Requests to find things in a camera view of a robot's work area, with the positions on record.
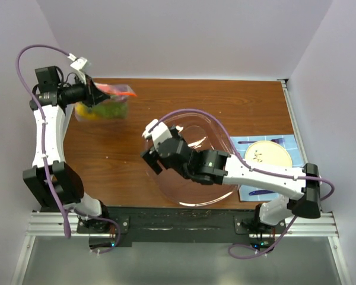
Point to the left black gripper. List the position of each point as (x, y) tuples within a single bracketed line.
[(92, 94)]

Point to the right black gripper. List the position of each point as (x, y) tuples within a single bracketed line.
[(151, 157)]

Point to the clear zip top bag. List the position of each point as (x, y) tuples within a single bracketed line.
[(119, 93)]

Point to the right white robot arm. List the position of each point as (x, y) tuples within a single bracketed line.
[(298, 187)]

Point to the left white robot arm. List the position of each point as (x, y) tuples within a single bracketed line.
[(50, 179)]

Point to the yellow fake bell pepper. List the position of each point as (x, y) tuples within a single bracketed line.
[(84, 113)]

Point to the green fake vegetable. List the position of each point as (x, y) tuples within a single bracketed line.
[(111, 110)]

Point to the clear pink plastic tray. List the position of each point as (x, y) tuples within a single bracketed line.
[(213, 147)]

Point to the cream floral plate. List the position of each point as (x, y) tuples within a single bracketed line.
[(268, 152)]

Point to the blue checkered placemat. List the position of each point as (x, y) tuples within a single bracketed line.
[(286, 141)]

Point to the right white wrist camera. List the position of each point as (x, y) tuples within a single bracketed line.
[(156, 131)]

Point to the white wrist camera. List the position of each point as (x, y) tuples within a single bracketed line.
[(156, 131), (79, 63)]

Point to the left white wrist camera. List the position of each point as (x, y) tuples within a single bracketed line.
[(79, 63)]

